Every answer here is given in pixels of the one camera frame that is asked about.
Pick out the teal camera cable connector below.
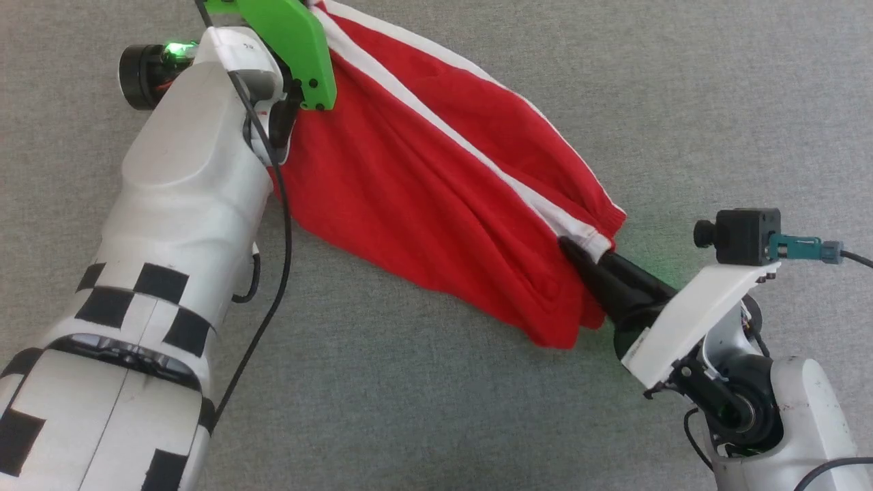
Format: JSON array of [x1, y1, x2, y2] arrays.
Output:
[[768, 233, 845, 265]]

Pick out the red shorts with white stripes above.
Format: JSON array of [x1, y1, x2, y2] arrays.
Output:
[[269, 0, 627, 350]]

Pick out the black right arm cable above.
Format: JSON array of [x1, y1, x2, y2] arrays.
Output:
[[793, 456, 873, 491]]

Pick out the grey fabric sofa seat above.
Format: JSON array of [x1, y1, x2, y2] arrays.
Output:
[[0, 0, 873, 491]]

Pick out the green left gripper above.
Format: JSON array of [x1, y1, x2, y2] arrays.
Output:
[[204, 0, 338, 112]]

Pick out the long black left arm cable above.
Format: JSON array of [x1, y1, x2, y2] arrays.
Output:
[[194, 0, 294, 433]]

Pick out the short black cable loop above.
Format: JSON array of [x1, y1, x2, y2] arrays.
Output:
[[231, 251, 262, 305]]

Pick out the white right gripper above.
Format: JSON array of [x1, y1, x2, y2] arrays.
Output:
[[558, 235, 782, 392]]

